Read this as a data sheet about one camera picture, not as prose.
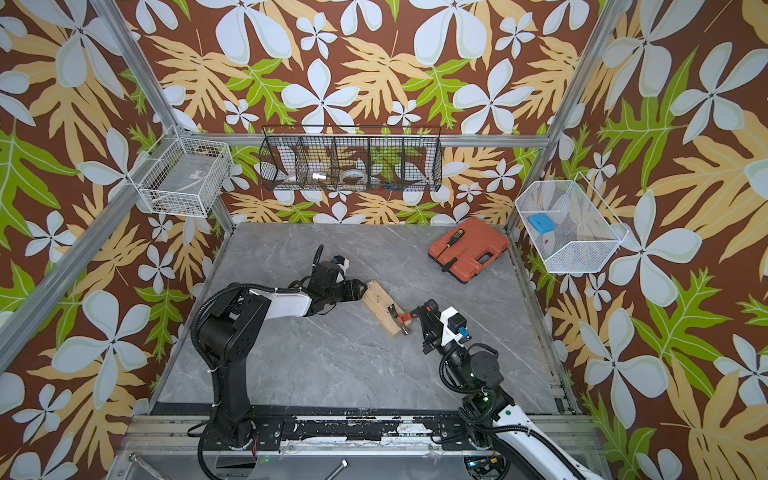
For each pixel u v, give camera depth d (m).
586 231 0.79
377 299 0.94
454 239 1.08
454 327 0.58
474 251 1.08
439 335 0.65
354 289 0.89
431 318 0.67
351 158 0.97
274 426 0.75
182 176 0.84
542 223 0.86
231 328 0.52
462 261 1.05
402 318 0.86
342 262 0.93
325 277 0.79
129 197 0.73
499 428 0.56
